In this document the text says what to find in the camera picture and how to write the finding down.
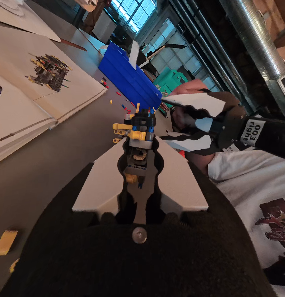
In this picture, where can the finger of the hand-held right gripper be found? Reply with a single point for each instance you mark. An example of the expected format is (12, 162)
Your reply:
(193, 143)
(202, 101)

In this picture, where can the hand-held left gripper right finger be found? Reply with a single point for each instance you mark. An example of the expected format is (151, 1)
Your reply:
(181, 185)

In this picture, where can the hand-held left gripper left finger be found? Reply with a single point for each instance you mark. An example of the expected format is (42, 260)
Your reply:
(100, 185)

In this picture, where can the lego car chassis model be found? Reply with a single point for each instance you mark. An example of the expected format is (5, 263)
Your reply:
(139, 137)

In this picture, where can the lego instruction booklet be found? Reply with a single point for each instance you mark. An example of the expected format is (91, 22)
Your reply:
(40, 97)

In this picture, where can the person's right forearm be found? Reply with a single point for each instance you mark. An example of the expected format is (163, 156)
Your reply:
(200, 162)

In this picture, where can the scattered small lego pieces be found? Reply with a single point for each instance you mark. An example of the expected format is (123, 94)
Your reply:
(123, 106)

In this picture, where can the yellow lego block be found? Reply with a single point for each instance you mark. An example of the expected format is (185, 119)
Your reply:
(5, 242)

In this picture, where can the yellow thin lego liftarm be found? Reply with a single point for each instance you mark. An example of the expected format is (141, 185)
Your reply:
(14, 265)

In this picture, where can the person's right hand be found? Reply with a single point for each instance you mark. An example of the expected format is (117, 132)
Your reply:
(191, 87)

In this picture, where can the orange traffic cone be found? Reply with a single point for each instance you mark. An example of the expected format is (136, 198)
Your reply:
(182, 154)

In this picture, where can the teal tote bag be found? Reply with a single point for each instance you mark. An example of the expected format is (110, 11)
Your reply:
(168, 81)

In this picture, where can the blue plastic bin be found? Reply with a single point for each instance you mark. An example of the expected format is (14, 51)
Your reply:
(128, 76)

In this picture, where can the white paper slip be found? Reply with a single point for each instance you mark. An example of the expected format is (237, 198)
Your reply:
(134, 53)

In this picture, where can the white cabinet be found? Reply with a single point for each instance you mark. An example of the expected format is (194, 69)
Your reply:
(104, 26)

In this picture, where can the white board stand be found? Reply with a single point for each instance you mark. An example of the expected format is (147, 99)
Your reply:
(21, 20)

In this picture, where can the metal air duct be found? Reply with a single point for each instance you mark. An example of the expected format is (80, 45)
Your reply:
(253, 34)

